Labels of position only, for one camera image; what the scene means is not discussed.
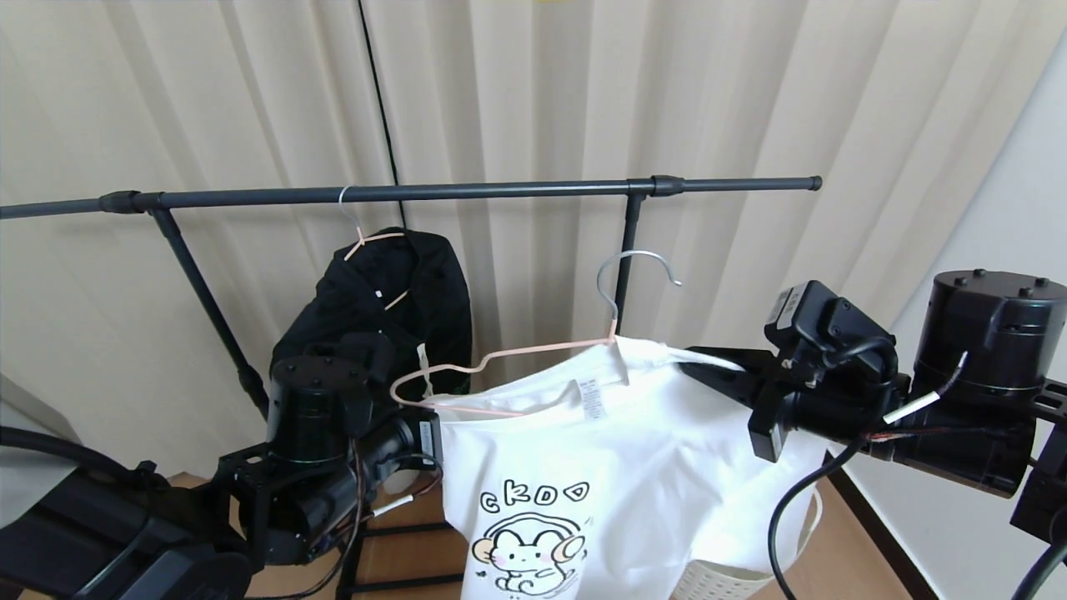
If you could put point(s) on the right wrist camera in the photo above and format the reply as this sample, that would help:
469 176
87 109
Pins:
825 321

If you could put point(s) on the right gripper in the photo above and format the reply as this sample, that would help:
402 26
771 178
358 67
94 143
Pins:
834 412

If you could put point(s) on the pink clothes hanger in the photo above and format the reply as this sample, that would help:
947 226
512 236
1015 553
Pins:
360 240
613 333

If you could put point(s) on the white laundry basket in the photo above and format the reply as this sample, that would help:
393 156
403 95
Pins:
717 583

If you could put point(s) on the black clothes rack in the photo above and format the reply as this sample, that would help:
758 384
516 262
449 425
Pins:
500 191

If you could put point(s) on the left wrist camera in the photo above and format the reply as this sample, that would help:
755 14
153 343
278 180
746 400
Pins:
350 346

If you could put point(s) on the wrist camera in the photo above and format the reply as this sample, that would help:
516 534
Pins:
825 321
350 346

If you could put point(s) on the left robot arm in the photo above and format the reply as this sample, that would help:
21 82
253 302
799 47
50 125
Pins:
317 408

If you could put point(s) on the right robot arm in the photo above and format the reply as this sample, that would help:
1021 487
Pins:
992 333

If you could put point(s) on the white garment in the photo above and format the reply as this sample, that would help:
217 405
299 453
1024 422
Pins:
667 467

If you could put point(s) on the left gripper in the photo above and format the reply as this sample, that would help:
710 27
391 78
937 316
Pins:
375 467

